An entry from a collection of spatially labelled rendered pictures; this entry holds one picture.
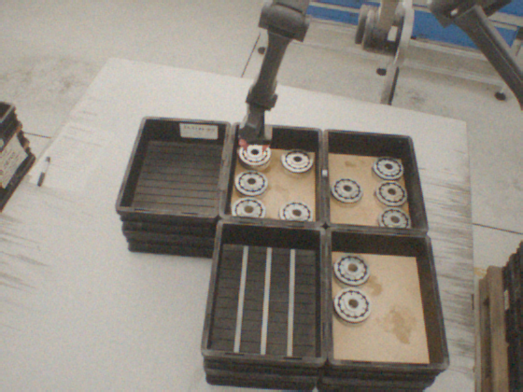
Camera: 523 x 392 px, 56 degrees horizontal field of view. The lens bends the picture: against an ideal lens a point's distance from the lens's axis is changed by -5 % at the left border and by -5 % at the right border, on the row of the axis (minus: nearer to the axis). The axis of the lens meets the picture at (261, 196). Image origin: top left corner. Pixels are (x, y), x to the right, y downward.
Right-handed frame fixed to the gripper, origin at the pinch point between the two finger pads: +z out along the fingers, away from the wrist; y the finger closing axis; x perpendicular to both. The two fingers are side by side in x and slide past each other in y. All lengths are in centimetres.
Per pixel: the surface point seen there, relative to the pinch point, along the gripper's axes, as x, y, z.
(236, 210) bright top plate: -22.4, -3.6, 2.3
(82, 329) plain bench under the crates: -59, -45, 16
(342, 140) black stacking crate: 7.8, 28.5, 0.2
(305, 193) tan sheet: -11.4, 17.2, 5.8
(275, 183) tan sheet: -8.1, 7.2, 5.8
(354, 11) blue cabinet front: 173, 49, 53
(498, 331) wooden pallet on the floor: -24, 108, 75
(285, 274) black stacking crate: -41.5, 12.0, 4.9
